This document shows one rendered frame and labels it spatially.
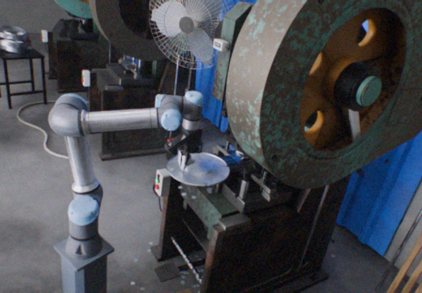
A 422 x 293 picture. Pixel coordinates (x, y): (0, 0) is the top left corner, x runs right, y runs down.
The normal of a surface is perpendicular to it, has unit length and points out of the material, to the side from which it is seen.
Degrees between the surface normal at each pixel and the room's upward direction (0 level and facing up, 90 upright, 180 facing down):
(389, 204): 90
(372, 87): 90
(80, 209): 8
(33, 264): 0
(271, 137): 90
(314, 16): 90
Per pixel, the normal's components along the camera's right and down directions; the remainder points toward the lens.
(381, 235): -0.84, 0.12
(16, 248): 0.15, -0.88
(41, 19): 0.52, 0.45
